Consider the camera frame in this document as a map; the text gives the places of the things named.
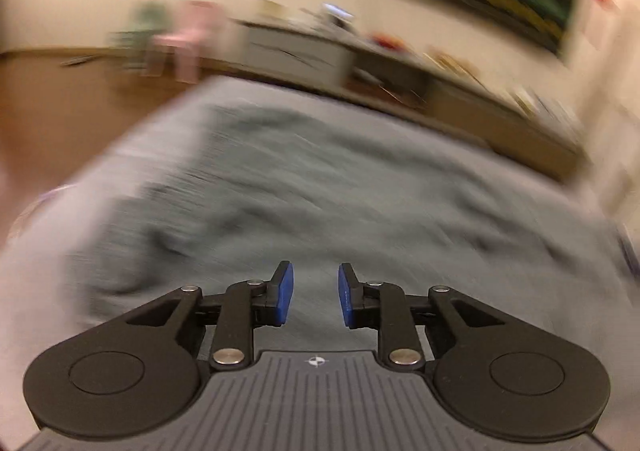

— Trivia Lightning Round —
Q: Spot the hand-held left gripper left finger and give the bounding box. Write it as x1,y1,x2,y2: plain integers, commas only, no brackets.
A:
125,260,295,372

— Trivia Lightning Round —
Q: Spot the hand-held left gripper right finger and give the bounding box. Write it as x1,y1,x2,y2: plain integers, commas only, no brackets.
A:
338,262,507,369

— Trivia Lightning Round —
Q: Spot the dark grey garment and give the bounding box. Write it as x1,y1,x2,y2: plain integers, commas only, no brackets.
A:
64,102,632,359

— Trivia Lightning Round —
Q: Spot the light grey bed sheet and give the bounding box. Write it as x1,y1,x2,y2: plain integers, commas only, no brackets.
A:
0,75,640,451

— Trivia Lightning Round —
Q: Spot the long wooden sideboard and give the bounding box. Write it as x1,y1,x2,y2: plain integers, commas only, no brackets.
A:
234,17,592,183

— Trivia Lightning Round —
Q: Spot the red item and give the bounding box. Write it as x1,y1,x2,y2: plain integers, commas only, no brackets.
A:
369,32,407,52

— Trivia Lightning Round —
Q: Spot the pink chair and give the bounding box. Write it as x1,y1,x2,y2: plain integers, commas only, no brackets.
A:
154,0,227,83

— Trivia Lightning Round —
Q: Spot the small white device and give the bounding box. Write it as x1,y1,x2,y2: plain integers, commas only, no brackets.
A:
319,2,357,28

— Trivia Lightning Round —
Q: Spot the green chair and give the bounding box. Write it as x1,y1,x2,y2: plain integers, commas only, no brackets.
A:
109,1,170,76

